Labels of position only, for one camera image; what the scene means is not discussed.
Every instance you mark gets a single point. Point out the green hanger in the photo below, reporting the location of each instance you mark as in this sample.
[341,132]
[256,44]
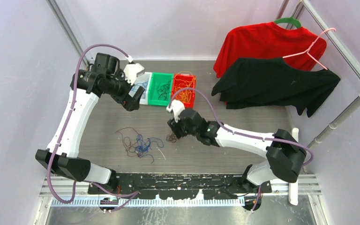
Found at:
[289,20]

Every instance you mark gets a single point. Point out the green plastic bin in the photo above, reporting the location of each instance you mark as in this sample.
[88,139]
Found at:
[160,89]

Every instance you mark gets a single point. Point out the red t-shirt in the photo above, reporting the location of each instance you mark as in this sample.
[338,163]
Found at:
[266,41]

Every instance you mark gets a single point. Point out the metal clothes rack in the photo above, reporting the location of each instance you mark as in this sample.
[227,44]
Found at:
[334,130]

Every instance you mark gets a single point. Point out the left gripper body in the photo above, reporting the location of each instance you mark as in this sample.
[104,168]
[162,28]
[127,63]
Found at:
[119,88]

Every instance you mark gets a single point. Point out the pink hanger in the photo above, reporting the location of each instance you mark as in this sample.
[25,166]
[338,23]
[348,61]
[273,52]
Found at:
[307,51]

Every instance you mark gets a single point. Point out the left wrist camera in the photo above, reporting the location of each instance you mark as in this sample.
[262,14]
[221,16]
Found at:
[132,71]

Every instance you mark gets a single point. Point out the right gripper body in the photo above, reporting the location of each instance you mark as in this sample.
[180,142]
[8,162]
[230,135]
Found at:
[181,128]

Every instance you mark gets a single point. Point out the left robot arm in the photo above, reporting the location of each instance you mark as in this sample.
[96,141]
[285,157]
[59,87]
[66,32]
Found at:
[104,77]

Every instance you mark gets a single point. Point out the red plastic bin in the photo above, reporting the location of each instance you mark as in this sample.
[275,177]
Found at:
[180,81]

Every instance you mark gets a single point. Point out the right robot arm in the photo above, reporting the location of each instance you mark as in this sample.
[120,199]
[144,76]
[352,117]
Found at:
[284,157]

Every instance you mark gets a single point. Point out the white plastic bin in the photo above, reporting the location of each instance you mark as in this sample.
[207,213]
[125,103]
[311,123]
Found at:
[143,80]

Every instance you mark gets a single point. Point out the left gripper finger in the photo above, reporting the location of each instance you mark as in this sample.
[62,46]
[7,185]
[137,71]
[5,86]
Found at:
[130,104]
[139,92]

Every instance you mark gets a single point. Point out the brown cable clump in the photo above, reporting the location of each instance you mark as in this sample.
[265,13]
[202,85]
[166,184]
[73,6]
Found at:
[171,138]

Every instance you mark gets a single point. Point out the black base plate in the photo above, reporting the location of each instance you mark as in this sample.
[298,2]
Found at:
[186,186]

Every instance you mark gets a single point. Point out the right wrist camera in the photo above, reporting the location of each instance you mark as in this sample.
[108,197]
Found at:
[176,107]

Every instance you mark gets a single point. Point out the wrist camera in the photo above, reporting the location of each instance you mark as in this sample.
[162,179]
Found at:
[132,71]
[176,107]

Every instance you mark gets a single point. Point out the aluminium corner post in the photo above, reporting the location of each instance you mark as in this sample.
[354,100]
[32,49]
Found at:
[68,24]

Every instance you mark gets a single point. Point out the black t-shirt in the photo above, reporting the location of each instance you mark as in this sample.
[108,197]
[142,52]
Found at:
[250,82]

